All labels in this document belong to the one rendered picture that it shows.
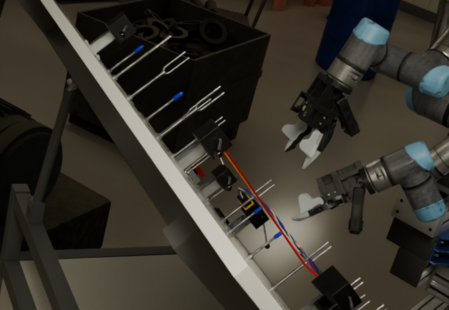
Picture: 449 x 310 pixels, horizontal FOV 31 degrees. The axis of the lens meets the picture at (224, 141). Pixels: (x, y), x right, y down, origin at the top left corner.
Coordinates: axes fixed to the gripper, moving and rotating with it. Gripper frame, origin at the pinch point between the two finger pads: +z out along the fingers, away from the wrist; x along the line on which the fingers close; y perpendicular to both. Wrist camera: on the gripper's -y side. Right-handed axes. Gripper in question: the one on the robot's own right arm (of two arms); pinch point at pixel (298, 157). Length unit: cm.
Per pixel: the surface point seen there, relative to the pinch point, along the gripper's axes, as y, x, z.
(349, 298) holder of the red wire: 20, 56, 6
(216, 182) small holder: 30.5, 20.1, 7.0
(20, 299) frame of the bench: 37, -11, 62
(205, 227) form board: 72, 80, -7
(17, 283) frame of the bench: 37, -18, 62
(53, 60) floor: -83, -375, 95
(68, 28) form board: 73, 23, -8
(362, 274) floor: -176, -121, 66
